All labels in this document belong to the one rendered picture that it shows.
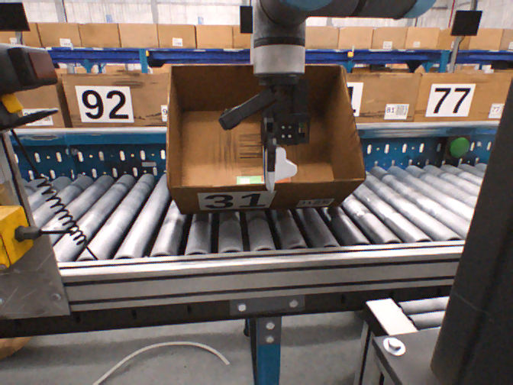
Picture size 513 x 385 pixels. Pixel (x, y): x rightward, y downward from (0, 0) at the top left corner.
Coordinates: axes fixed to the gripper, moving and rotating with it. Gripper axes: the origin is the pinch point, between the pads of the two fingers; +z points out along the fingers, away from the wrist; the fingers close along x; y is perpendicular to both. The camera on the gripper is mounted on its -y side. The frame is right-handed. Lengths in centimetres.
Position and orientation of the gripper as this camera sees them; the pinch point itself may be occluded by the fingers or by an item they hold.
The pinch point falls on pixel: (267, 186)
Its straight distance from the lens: 60.8
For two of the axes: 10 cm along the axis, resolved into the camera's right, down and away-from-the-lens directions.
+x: -1.0, -2.8, 9.6
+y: 9.9, -0.4, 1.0
